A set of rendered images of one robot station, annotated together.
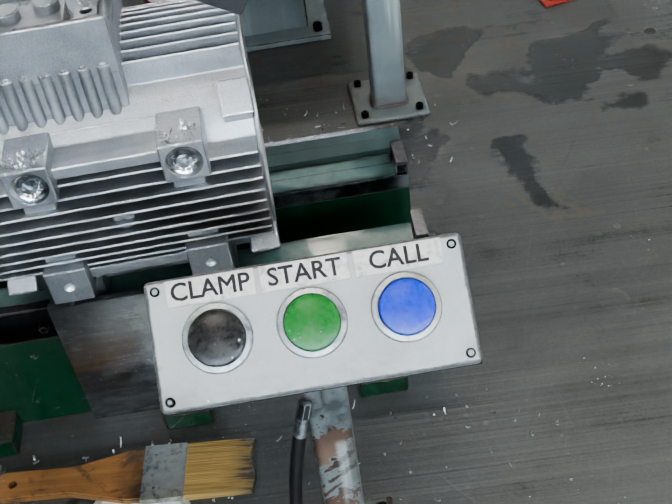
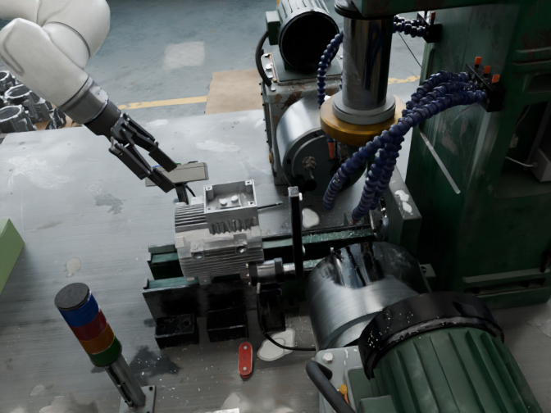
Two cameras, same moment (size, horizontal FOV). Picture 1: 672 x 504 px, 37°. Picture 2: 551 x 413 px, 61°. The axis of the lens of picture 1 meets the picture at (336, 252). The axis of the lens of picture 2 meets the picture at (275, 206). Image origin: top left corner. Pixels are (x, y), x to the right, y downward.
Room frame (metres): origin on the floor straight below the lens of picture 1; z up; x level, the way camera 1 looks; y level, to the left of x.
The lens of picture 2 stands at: (1.43, 0.28, 1.84)
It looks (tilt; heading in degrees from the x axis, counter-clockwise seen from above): 42 degrees down; 180
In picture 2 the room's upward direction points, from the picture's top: 6 degrees counter-clockwise
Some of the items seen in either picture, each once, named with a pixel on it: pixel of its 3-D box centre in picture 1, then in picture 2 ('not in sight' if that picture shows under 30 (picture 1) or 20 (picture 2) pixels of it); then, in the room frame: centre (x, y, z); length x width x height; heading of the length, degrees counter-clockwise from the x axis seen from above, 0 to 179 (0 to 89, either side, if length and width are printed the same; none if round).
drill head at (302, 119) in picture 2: not in sight; (317, 136); (0.24, 0.44, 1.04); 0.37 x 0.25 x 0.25; 2
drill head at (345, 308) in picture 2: not in sight; (376, 328); (0.93, 0.46, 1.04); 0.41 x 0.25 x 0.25; 2
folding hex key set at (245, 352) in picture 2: not in sight; (245, 360); (0.83, 0.17, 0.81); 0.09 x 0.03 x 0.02; 177
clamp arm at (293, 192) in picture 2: not in sight; (296, 236); (0.74, 0.32, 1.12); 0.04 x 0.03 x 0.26; 92
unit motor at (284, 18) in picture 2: not in sight; (293, 62); (-0.04, 0.40, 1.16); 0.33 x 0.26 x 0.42; 2
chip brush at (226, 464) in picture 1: (126, 476); not in sight; (0.46, 0.19, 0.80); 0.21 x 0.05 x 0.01; 87
